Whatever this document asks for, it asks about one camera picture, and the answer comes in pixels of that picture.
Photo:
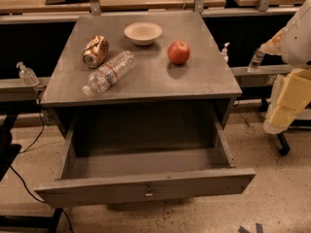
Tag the background water bottle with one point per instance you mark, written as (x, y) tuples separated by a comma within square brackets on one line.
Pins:
[(256, 60)]

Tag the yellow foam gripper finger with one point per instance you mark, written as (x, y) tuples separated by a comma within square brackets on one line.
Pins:
[(290, 95)]

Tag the metal drawer knob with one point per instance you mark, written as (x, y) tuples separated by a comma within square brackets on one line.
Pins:
[(149, 193)]

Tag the crushed gold soda can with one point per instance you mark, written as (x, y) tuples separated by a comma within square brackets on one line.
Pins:
[(96, 51)]

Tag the open grey top drawer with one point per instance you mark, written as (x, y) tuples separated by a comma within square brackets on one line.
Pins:
[(112, 154)]

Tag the grey cabinet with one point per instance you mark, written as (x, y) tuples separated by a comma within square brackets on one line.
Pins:
[(204, 76)]

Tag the clear plastic water bottle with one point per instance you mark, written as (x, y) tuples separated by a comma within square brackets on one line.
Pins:
[(109, 73)]

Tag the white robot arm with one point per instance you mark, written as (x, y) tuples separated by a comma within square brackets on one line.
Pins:
[(293, 42)]

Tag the red apple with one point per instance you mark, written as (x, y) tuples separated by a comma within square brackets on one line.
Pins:
[(179, 52)]

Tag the wooden background desk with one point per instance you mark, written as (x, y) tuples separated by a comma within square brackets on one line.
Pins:
[(39, 6)]

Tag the small white pump bottle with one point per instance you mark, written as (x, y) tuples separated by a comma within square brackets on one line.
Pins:
[(225, 51)]

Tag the left hand sanitizer bottle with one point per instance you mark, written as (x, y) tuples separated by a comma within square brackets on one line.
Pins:
[(27, 75)]

